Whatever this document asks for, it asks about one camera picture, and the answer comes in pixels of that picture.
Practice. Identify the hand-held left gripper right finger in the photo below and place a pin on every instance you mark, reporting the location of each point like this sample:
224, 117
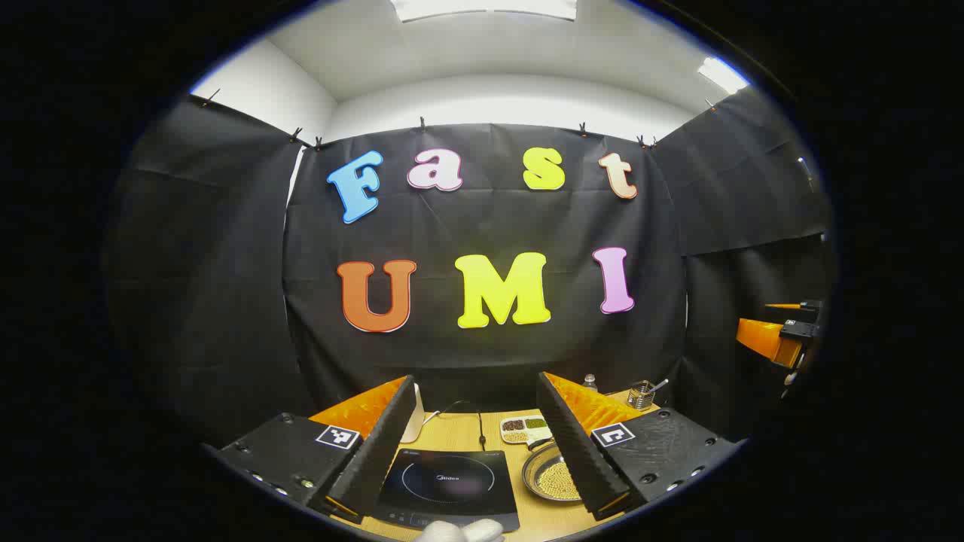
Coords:
576, 452

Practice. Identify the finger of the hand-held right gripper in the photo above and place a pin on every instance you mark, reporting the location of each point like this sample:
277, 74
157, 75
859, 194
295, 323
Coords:
783, 306
764, 337

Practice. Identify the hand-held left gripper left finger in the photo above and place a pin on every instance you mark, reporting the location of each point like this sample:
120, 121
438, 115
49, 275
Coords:
380, 452

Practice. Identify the black induction cooktop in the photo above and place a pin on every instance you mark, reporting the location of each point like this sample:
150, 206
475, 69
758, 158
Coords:
444, 482

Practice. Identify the large heap of soybeans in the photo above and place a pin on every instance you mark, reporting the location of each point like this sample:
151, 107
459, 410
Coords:
559, 482

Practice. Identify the white toaster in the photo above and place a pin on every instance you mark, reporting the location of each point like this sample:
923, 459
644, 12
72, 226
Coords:
413, 415

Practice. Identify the pile of green mung beans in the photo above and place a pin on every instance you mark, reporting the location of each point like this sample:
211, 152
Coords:
536, 423

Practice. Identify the white divided dish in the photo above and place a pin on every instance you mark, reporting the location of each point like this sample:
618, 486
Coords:
525, 429

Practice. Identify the small heap of soybeans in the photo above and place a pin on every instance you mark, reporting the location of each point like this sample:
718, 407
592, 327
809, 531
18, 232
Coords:
515, 436

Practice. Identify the green label drink bottle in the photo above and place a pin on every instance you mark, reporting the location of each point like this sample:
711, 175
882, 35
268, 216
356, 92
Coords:
590, 382

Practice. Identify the metal spoon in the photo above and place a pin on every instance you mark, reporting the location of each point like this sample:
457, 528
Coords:
660, 385

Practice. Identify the ceiling light panel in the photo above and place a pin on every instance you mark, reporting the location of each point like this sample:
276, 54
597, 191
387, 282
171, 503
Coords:
721, 74
482, 7

